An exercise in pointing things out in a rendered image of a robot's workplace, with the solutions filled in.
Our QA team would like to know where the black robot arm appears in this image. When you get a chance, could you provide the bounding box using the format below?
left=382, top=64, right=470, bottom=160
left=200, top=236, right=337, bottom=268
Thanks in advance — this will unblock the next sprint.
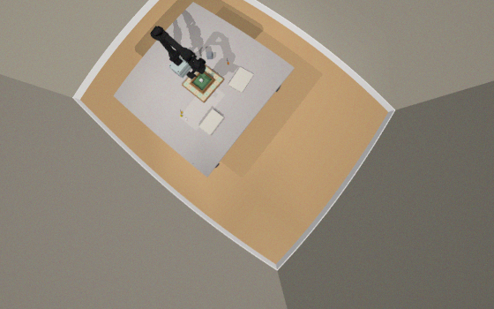
left=151, top=26, right=206, bottom=74

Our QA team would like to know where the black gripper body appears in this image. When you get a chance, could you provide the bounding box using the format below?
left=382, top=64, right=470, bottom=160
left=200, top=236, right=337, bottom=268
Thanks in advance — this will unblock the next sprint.
left=187, top=58, right=206, bottom=79

